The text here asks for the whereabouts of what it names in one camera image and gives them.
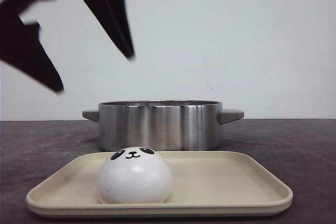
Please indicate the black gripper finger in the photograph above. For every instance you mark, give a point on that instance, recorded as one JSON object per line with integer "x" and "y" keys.
{"x": 112, "y": 16}

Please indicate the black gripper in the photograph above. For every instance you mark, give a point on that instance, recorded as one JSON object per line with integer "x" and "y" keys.
{"x": 21, "y": 48}

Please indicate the panda bun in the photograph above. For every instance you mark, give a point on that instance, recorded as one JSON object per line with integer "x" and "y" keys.
{"x": 134, "y": 175}

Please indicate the stainless steel steamer pot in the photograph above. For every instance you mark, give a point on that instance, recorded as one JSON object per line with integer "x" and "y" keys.
{"x": 162, "y": 125}

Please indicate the beige plastic tray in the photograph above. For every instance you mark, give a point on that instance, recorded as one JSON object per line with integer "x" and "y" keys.
{"x": 205, "y": 184}

